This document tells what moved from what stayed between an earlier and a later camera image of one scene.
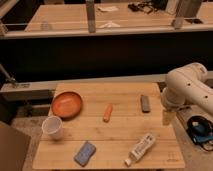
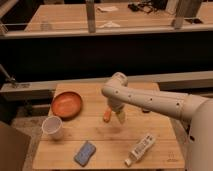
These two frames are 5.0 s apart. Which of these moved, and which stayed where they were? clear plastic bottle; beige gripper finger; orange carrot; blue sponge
Moved: beige gripper finger
Stayed: blue sponge; orange carrot; clear plastic bottle
